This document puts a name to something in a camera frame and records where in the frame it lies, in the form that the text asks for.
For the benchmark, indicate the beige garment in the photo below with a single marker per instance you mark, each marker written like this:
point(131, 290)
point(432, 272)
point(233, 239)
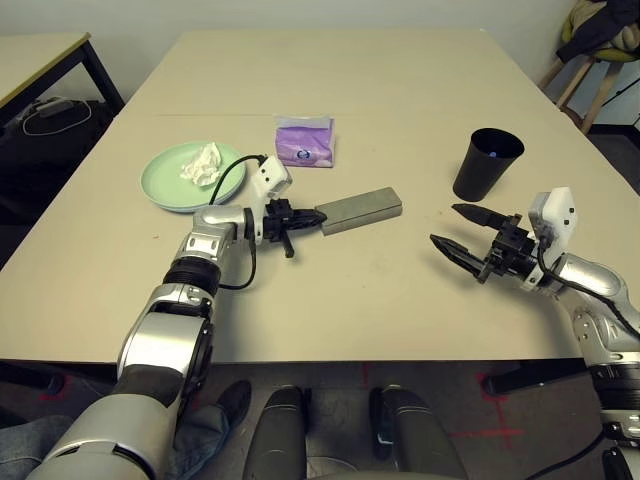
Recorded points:
point(626, 39)

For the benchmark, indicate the grey glasses case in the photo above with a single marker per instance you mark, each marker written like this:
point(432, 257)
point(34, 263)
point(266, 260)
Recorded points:
point(360, 210)

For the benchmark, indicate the dark robot leg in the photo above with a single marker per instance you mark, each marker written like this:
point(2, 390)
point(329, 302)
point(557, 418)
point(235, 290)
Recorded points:
point(275, 435)
point(415, 435)

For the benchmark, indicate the grey robot torso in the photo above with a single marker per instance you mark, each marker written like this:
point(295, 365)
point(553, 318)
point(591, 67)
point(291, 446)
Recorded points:
point(350, 470)

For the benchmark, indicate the black tripod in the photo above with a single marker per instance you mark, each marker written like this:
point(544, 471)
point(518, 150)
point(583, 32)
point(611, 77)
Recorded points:
point(625, 90)

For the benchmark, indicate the person's black shoe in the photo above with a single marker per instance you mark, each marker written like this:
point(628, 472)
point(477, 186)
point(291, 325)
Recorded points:
point(235, 400)

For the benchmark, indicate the dark robot left leg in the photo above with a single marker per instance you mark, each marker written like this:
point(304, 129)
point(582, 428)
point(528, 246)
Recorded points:
point(275, 435)

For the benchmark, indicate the dark robot right leg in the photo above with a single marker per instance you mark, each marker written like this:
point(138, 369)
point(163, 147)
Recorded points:
point(415, 435)

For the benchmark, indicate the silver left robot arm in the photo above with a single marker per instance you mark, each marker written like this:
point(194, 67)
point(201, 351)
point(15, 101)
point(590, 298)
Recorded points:
point(215, 220)

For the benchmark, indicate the person's blue jeans leg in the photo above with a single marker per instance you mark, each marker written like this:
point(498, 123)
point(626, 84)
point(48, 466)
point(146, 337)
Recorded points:
point(30, 440)

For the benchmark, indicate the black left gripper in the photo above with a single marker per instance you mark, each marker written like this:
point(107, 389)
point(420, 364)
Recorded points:
point(277, 220)

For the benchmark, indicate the grey power adapter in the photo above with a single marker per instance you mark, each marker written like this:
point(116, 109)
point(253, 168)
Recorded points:
point(54, 107)

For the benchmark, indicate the beige side table black frame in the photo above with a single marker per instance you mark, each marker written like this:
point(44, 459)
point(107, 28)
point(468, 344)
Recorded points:
point(35, 55)

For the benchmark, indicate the white tissue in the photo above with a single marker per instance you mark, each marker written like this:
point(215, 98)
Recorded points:
point(200, 165)

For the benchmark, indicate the black bag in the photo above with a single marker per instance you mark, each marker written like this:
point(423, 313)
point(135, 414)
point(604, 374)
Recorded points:
point(40, 165)

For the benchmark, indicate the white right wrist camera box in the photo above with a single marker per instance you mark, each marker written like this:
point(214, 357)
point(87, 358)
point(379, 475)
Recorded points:
point(557, 210)

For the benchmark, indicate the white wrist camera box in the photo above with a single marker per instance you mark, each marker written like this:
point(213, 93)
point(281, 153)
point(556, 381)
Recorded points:
point(557, 210)
point(270, 175)

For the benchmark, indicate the yellow-green seat cushion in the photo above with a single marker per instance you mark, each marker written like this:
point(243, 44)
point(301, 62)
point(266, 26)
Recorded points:
point(622, 56)

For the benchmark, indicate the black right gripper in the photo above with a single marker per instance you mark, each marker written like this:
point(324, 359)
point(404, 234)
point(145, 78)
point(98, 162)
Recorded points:
point(512, 250)

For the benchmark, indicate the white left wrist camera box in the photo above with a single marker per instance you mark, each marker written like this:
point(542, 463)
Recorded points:
point(270, 175)

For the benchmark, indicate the light green plate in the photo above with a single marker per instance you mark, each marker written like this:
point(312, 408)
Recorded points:
point(165, 175)

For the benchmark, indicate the wooden stool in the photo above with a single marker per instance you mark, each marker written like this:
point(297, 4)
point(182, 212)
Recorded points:
point(575, 85)

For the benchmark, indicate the purple tissue pack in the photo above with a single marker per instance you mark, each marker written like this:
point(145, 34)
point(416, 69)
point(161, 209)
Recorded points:
point(302, 145)

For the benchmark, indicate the dark jacket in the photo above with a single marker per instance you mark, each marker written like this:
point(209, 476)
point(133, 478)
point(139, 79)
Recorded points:
point(600, 25)

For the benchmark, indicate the black plastic cup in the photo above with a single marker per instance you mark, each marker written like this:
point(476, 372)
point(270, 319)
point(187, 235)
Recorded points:
point(477, 175)

